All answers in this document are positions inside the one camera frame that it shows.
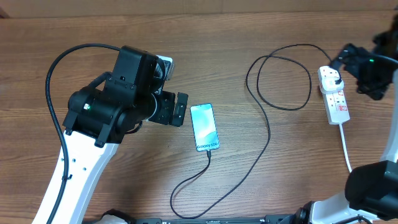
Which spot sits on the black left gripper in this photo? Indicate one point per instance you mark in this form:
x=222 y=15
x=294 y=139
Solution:
x=165 y=114

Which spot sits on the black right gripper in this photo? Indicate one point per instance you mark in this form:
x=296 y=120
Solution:
x=352 y=58

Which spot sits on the blue smartphone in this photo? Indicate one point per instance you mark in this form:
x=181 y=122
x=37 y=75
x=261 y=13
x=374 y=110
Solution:
x=204 y=127

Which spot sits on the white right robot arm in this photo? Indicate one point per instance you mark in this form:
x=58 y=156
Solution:
x=370 y=191

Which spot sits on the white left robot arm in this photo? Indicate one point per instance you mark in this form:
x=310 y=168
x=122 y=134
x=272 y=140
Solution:
x=99 y=116

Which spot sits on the white charger adapter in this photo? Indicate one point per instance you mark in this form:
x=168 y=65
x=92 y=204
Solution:
x=328 y=85

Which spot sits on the white power strip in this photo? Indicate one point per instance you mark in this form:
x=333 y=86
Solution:
x=335 y=103

